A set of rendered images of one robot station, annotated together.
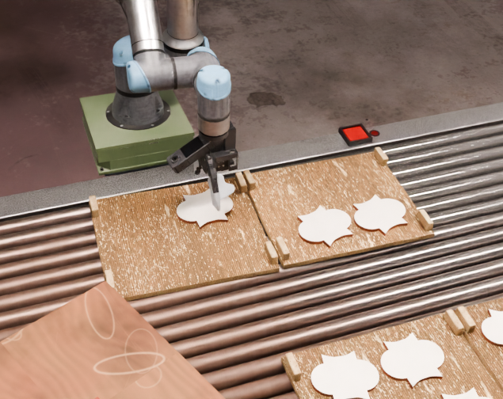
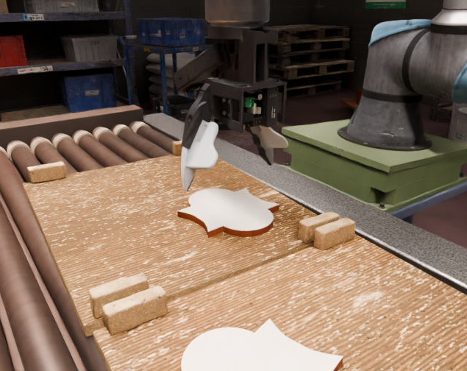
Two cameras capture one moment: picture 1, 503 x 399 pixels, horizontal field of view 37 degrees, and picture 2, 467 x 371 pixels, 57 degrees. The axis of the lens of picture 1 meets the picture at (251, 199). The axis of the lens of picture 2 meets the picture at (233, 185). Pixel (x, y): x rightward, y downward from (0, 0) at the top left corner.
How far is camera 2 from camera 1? 1.74 m
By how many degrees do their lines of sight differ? 65
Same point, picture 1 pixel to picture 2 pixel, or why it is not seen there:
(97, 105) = not seen: hidden behind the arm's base
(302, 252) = (141, 358)
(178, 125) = (390, 157)
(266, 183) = (355, 262)
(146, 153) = (326, 166)
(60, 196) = not seen: hidden behind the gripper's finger
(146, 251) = (118, 188)
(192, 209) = (216, 199)
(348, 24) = not seen: outside the picture
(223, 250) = (130, 245)
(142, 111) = (365, 119)
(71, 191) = (221, 147)
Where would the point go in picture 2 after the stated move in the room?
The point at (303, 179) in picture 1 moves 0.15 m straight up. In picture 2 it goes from (427, 314) to (460, 174)
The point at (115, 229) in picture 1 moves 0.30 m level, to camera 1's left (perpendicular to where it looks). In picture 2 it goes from (156, 166) to (148, 124)
